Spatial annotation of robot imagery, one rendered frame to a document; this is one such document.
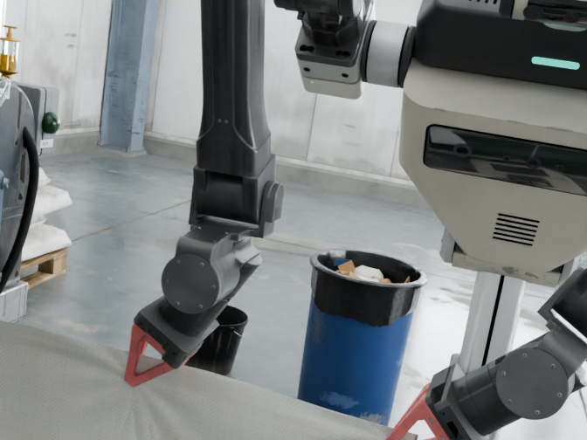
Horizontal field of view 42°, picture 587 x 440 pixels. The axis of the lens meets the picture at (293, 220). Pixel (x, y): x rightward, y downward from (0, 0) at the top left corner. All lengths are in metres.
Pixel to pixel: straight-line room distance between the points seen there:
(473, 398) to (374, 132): 8.16
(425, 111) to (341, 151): 7.89
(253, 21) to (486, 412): 0.41
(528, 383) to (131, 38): 9.02
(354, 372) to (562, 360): 2.43
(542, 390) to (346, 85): 0.60
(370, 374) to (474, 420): 2.34
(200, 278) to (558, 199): 0.60
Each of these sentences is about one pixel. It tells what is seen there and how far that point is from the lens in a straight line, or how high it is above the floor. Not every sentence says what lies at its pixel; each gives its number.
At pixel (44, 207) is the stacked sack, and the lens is 4.34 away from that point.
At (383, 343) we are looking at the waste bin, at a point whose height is 0.40.
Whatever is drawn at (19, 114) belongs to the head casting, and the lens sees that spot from 1.02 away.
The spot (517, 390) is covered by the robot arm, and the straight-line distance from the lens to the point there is 0.66.
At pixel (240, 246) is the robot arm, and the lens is 0.77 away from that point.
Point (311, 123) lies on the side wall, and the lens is 8.99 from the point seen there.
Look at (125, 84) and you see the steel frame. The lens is 9.55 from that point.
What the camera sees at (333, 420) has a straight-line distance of 0.80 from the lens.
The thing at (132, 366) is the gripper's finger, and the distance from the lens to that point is 0.86.
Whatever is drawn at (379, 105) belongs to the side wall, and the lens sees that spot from 8.83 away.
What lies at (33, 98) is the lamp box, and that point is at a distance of 1.06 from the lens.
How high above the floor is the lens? 1.42
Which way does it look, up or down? 12 degrees down
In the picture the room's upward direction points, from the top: 9 degrees clockwise
